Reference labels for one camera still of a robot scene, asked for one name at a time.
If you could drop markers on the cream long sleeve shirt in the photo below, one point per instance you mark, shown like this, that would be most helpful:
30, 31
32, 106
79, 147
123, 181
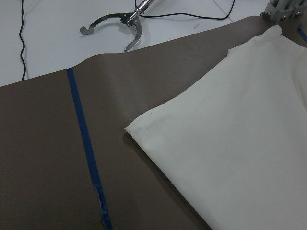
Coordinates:
234, 144

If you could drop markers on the metal reacher grabber tool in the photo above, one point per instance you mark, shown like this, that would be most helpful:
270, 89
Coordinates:
129, 19

